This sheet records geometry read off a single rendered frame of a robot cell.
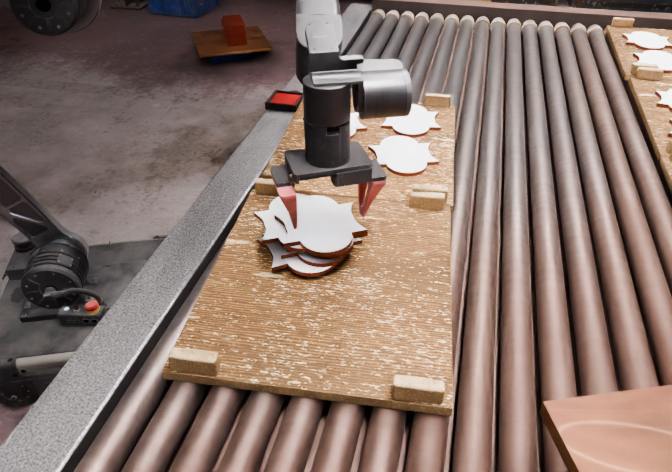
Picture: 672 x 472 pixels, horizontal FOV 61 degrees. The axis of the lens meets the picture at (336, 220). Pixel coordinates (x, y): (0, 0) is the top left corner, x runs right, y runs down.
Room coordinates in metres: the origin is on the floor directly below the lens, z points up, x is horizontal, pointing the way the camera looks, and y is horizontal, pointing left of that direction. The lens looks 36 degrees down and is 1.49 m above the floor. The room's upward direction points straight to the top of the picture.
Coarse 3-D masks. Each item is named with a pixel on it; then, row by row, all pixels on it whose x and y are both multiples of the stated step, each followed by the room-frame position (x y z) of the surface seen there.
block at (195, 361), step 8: (176, 352) 0.46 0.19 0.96; (184, 352) 0.46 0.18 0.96; (192, 352) 0.46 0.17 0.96; (200, 352) 0.46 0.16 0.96; (208, 352) 0.46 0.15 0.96; (216, 352) 0.46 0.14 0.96; (176, 360) 0.45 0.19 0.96; (184, 360) 0.45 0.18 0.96; (192, 360) 0.45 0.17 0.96; (200, 360) 0.45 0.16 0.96; (208, 360) 0.45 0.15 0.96; (216, 360) 0.45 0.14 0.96; (176, 368) 0.45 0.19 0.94; (184, 368) 0.45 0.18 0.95; (192, 368) 0.45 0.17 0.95; (200, 368) 0.45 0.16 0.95; (208, 368) 0.45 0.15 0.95; (216, 368) 0.45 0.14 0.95
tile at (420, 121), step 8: (416, 112) 1.15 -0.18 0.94; (424, 112) 1.15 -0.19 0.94; (432, 112) 1.15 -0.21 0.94; (392, 120) 1.11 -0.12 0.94; (400, 120) 1.11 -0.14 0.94; (408, 120) 1.11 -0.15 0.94; (416, 120) 1.11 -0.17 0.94; (424, 120) 1.11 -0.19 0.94; (432, 120) 1.11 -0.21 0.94; (384, 128) 1.09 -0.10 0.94; (392, 128) 1.09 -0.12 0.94; (400, 128) 1.08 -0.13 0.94; (408, 128) 1.08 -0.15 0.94; (416, 128) 1.08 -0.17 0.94; (424, 128) 1.08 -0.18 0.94; (432, 128) 1.08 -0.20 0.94; (440, 128) 1.08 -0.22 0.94; (408, 136) 1.05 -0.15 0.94; (416, 136) 1.05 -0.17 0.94
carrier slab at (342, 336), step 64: (256, 256) 0.67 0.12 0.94; (384, 256) 0.67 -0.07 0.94; (448, 256) 0.67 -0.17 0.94; (192, 320) 0.54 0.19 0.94; (256, 320) 0.54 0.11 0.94; (320, 320) 0.54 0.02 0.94; (384, 320) 0.54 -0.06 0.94; (448, 320) 0.54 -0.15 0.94; (256, 384) 0.44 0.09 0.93; (320, 384) 0.43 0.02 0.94; (384, 384) 0.43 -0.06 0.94; (448, 384) 0.43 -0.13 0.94
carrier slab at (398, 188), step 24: (360, 120) 1.13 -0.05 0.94; (384, 120) 1.13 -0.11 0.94; (288, 144) 1.02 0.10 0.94; (360, 144) 1.02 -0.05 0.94; (432, 144) 1.02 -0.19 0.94; (384, 168) 0.93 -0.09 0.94; (432, 168) 0.93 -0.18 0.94; (312, 192) 0.85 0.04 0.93; (336, 192) 0.85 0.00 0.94; (384, 192) 0.85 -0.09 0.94; (408, 192) 0.85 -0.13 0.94
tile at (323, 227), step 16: (304, 208) 0.73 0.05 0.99; (320, 208) 0.73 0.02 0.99; (336, 208) 0.73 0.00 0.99; (288, 224) 0.68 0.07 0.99; (304, 224) 0.68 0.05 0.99; (320, 224) 0.68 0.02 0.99; (336, 224) 0.68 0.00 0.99; (352, 224) 0.68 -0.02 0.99; (288, 240) 0.65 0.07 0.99; (304, 240) 0.65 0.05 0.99; (320, 240) 0.65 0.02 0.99; (336, 240) 0.65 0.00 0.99
